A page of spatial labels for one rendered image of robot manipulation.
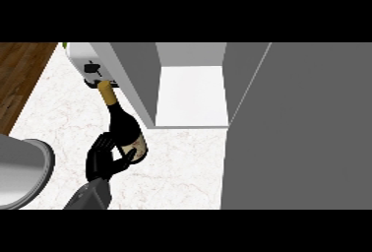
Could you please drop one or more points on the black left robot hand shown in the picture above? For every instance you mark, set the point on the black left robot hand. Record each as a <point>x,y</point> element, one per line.
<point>98,160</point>

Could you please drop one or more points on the dark wine bottle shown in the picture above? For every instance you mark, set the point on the dark wine bottle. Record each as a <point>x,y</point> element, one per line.
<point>122,126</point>

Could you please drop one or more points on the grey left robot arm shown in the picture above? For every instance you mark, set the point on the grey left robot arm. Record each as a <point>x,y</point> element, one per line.
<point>88,197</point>

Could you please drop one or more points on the grey open cabinet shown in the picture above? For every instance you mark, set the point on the grey open cabinet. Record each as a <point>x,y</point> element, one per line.
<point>189,95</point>

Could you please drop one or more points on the grey cabinet door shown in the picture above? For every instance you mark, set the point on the grey cabinet door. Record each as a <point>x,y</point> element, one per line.
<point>299,128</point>

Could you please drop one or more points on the grey round pot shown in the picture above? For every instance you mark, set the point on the grey round pot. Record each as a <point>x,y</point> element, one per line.
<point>20,174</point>

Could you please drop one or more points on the green object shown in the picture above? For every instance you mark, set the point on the green object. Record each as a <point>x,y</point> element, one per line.
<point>63,45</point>

